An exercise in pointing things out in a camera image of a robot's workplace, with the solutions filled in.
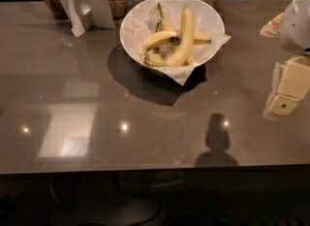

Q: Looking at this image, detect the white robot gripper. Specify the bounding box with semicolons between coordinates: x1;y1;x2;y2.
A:
260;0;310;115

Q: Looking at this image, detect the long yellow banana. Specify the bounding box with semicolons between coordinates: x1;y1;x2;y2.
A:
142;5;195;67

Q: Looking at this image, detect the left yellow banana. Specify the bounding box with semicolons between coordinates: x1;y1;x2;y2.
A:
142;31;180;55

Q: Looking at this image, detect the back green-tipped banana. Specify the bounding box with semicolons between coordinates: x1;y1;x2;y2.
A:
154;3;211;45

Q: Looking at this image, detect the white bowl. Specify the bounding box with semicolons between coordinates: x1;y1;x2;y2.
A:
119;0;226;75

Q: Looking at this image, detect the white paper liner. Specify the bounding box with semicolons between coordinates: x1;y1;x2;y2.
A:
121;1;233;86

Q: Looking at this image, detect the white paper sign stand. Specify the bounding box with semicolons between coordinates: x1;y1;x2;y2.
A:
60;0;115;37

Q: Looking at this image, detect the glass jar of nuts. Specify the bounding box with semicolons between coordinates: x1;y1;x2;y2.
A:
44;0;68;19

